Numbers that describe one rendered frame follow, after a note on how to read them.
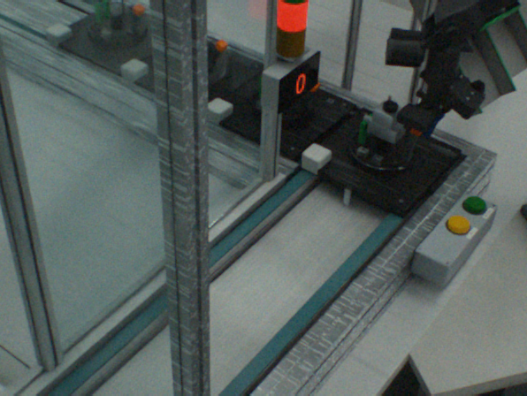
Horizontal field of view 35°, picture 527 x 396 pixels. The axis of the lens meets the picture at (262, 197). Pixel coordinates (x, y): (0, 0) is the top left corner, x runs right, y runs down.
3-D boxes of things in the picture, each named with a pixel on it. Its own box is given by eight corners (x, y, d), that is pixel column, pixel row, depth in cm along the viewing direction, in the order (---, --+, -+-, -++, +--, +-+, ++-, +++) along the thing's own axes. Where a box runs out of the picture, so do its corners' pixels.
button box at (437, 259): (492, 227, 165) (499, 204, 161) (443, 289, 152) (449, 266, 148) (460, 212, 168) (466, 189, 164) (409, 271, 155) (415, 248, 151)
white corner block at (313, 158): (331, 165, 169) (332, 150, 167) (318, 177, 167) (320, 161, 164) (311, 156, 171) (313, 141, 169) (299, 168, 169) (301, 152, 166)
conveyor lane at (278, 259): (451, 189, 179) (460, 153, 172) (202, 469, 127) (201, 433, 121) (339, 138, 191) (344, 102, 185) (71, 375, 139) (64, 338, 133)
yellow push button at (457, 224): (471, 228, 157) (473, 220, 155) (462, 239, 154) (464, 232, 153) (452, 219, 158) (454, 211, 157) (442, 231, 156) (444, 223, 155)
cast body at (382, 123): (405, 133, 166) (410, 105, 161) (394, 144, 163) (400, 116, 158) (369, 118, 169) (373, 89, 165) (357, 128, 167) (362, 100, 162)
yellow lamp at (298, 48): (309, 49, 144) (312, 24, 141) (294, 61, 141) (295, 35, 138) (286, 39, 146) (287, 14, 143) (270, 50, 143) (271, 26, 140)
